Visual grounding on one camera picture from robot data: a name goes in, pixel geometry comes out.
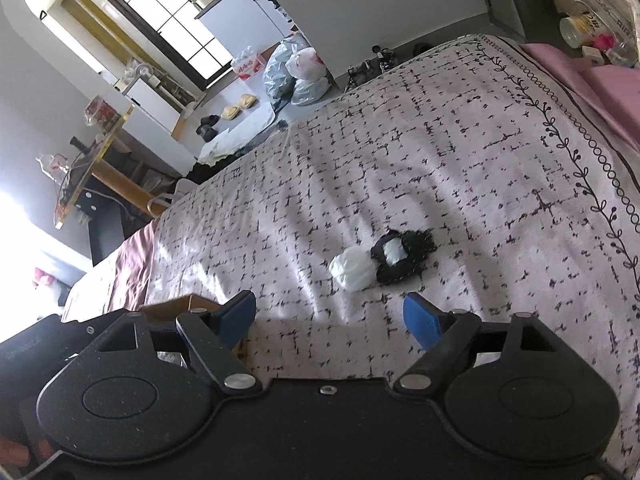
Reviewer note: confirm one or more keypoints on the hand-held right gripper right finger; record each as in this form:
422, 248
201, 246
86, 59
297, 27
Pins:
422, 320

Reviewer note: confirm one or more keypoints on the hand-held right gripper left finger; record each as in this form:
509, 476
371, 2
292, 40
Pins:
235, 317

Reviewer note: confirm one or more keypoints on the brown cardboard box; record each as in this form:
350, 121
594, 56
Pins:
170, 307

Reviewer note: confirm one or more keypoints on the black and white plush toy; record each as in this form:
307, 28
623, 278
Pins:
415, 250

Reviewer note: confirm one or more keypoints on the white sock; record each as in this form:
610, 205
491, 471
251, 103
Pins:
352, 270

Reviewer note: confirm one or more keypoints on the person's left hand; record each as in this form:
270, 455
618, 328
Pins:
12, 452

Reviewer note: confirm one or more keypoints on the pink cloth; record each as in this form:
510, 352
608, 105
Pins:
43, 276

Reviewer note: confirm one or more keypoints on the mauve duvet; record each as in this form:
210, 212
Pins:
135, 260

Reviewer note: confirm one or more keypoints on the black low stand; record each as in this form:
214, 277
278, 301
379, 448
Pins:
107, 240

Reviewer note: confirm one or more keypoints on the black bag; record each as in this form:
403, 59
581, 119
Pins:
205, 172

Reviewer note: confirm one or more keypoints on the round table with yellow edge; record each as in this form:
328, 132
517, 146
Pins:
120, 182

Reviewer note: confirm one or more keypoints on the white floor mat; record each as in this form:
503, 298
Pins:
235, 140

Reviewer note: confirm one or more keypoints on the clear water bottle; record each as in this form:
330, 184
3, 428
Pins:
55, 167

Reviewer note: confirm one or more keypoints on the yellow slipper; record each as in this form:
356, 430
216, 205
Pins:
230, 112
247, 101

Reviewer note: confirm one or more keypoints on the black gadget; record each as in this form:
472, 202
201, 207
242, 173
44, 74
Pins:
80, 142

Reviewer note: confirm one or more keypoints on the white low cabinet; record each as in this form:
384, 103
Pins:
150, 107

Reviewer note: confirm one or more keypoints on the clear plastic bag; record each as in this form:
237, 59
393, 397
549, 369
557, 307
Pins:
310, 92

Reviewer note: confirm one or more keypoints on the red snack package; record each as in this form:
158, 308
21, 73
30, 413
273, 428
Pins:
102, 112

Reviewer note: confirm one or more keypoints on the grey plastic bag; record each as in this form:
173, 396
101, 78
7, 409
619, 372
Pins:
277, 70

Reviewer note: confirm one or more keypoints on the pack of water bottles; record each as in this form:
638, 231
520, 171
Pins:
247, 65

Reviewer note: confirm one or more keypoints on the white standing fan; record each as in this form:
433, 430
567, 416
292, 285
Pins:
142, 70

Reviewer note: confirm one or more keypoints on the white and red plastic bag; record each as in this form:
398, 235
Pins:
307, 62

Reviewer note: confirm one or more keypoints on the black shoe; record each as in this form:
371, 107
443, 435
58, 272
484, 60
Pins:
422, 47

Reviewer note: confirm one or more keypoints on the pink bed sheet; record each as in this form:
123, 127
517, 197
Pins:
600, 90

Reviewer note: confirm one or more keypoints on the white kitchen cabinet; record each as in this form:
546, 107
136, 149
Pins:
240, 20

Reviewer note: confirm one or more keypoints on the black framed glass door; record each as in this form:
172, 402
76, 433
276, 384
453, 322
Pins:
165, 25

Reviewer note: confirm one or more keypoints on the spray bottle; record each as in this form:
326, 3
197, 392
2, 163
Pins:
275, 2

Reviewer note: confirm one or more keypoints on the yellow curtain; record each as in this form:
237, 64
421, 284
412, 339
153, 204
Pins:
100, 20

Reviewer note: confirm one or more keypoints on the small white jar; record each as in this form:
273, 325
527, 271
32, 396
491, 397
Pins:
580, 30

